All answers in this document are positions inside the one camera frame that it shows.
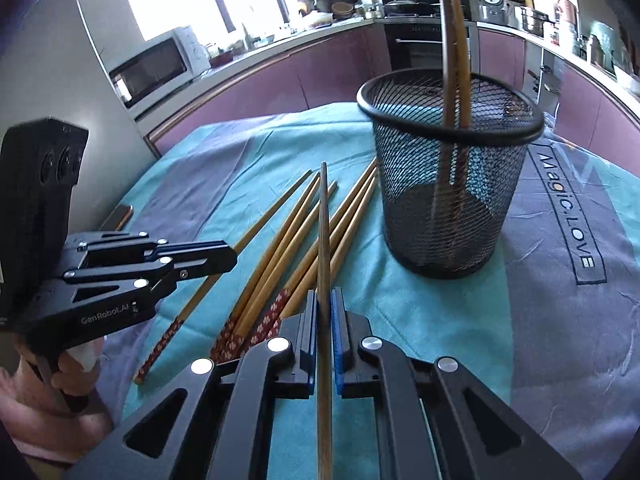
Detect pile of red-patterned bamboo chopsticks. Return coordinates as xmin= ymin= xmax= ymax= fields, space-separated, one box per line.
xmin=134 ymin=157 xmax=380 ymax=386

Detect dark pans on stove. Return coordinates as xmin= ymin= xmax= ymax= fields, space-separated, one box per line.
xmin=327 ymin=0 xmax=362 ymax=20

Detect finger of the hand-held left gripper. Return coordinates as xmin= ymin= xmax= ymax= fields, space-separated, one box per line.
xmin=75 ymin=231 xmax=238 ymax=267
xmin=63 ymin=256 xmax=236 ymax=311

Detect teal and grey printed tablecloth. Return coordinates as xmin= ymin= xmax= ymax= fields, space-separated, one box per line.
xmin=97 ymin=100 xmax=640 ymax=480

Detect purple kitchen cabinets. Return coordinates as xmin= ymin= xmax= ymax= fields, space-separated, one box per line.
xmin=144 ymin=24 xmax=640 ymax=161

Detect dark wooden chopstick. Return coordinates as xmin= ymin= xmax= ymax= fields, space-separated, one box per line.
xmin=436 ymin=0 xmax=458 ymax=261
xmin=315 ymin=161 xmax=335 ymax=480

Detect person's left hand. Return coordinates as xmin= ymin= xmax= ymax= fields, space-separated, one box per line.
xmin=0 ymin=332 xmax=115 ymax=466

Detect light wooden chopstick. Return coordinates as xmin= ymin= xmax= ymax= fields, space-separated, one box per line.
xmin=444 ymin=0 xmax=474 ymax=201

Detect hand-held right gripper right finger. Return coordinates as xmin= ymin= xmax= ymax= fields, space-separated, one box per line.
xmin=330 ymin=287 xmax=603 ymax=480

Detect black built-in oven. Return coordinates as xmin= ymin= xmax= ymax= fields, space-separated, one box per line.
xmin=377 ymin=0 xmax=482 ymax=77

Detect white microwave oven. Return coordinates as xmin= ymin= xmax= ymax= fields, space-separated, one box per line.
xmin=107 ymin=25 xmax=212 ymax=112

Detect grey refrigerator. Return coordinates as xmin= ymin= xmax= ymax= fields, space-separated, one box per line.
xmin=0 ymin=0 xmax=157 ymax=241

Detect copper canister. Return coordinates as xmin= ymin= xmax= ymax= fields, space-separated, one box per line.
xmin=557 ymin=0 xmax=581 ymax=47

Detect steel cooking pot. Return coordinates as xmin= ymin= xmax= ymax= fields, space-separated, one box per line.
xmin=519 ymin=6 xmax=552 ymax=37

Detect brown smartphone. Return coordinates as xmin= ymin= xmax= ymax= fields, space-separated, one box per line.
xmin=100 ymin=203 xmax=135 ymax=234

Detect black mesh utensil holder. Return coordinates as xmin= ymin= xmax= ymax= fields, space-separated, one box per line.
xmin=356 ymin=69 xmax=545 ymax=280

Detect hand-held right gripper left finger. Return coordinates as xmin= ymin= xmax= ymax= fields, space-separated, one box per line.
xmin=65 ymin=289 xmax=321 ymax=480

